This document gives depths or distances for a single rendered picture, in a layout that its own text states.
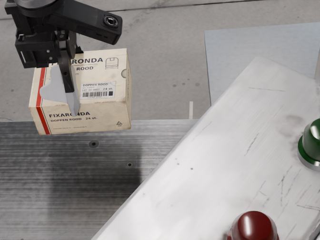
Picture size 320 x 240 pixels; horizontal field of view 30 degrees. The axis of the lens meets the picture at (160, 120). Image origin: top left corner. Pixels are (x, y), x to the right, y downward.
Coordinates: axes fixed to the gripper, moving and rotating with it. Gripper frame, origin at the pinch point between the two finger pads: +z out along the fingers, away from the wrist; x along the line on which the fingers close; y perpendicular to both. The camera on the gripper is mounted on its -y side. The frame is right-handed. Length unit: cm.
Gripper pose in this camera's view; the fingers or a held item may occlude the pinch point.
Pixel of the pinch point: (81, 85)
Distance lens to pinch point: 104.0
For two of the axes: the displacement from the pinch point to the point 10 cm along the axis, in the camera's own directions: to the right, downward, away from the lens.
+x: 0.2, 7.7, -6.3
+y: -9.9, 0.8, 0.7
